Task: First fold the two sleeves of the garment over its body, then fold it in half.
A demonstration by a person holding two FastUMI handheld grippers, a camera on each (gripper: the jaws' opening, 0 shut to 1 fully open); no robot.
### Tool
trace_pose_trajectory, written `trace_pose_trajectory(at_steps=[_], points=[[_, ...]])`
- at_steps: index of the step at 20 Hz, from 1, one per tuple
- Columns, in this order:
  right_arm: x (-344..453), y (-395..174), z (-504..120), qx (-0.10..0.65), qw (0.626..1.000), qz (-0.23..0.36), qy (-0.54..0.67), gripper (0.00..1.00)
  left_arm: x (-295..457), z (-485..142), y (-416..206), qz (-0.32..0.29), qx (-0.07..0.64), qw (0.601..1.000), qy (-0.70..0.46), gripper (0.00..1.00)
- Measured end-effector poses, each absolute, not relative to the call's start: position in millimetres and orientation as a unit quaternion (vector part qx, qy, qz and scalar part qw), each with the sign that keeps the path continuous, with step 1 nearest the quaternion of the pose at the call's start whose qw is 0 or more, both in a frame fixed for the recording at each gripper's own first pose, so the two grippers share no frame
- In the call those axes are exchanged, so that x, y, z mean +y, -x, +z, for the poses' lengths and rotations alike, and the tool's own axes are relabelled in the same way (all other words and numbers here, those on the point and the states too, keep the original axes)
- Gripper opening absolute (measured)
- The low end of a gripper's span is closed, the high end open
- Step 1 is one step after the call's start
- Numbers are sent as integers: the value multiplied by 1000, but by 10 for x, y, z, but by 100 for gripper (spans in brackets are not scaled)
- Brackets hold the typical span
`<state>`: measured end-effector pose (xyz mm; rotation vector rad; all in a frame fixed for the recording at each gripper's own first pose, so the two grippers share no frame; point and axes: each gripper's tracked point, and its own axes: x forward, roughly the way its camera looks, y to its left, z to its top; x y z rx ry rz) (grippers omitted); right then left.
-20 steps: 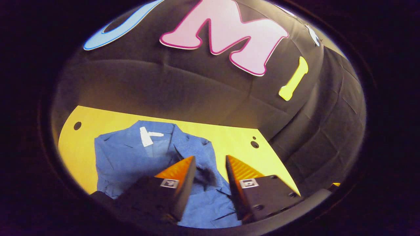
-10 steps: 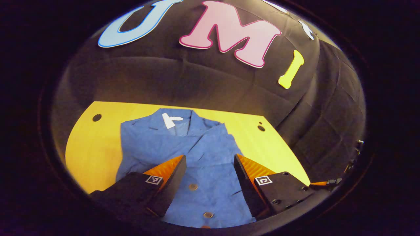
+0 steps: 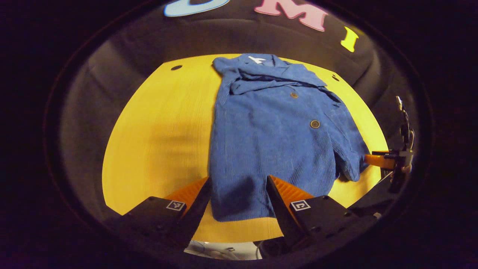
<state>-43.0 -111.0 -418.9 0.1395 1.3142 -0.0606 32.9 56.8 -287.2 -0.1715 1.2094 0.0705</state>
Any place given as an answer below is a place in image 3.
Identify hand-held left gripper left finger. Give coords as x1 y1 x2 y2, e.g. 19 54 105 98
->
111 176 213 249

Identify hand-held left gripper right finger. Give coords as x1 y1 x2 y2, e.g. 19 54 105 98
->
266 175 378 247

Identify blue corduroy jacket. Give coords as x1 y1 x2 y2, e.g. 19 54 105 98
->
208 53 371 222

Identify black backdrop cloth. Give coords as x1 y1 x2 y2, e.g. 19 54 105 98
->
60 0 419 221

